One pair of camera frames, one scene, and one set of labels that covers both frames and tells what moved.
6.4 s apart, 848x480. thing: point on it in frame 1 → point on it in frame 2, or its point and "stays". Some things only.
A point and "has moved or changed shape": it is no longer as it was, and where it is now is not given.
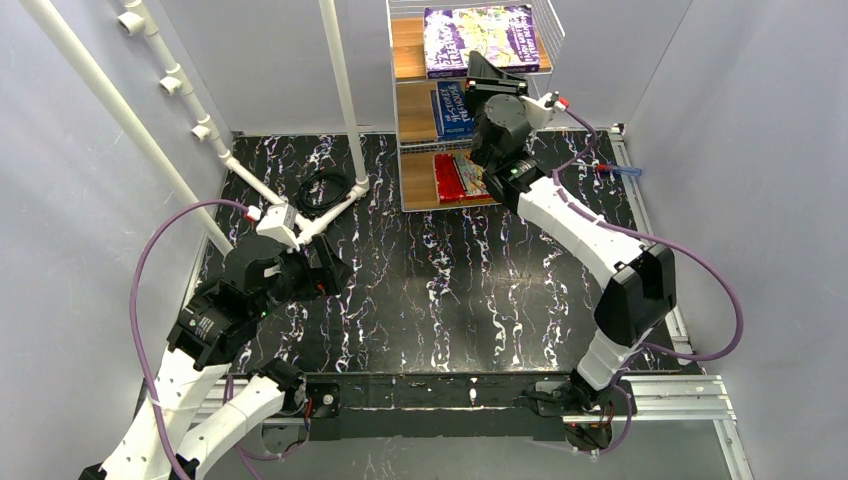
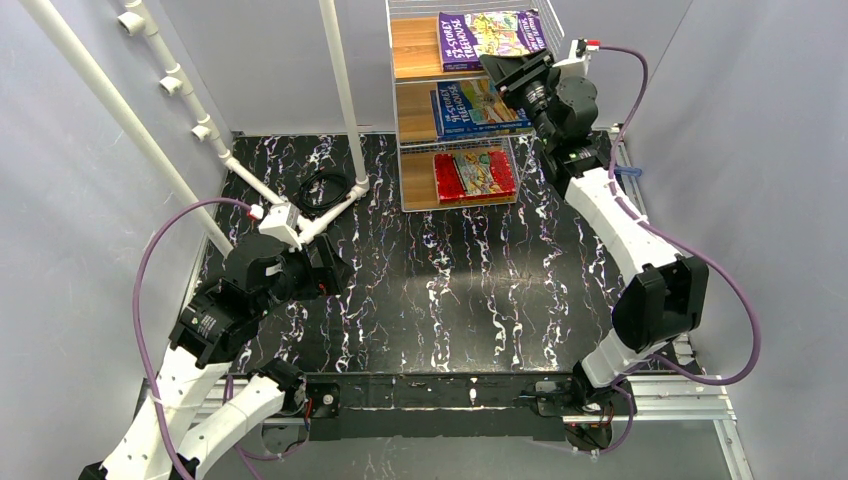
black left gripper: (315, 267) stays
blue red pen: (625, 170) stays
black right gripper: (495, 85) → (524, 76)
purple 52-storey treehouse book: (505, 35) has moved or changed shape
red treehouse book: (459, 178) stays
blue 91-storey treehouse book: (450, 114) stays
